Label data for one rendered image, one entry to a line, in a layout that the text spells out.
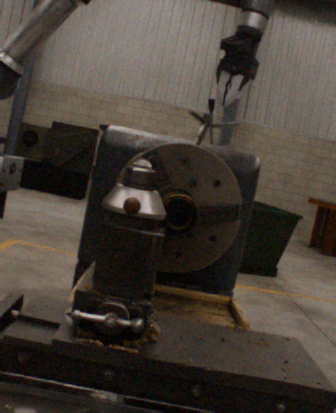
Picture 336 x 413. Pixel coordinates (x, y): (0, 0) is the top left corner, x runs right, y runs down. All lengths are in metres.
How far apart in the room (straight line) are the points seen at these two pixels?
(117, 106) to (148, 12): 2.38
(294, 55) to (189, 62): 2.56
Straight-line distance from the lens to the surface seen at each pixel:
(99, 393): 0.56
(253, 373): 0.58
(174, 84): 11.23
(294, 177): 11.55
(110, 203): 0.57
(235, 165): 1.31
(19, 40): 1.42
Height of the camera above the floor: 1.19
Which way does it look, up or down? 3 degrees down
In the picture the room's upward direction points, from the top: 12 degrees clockwise
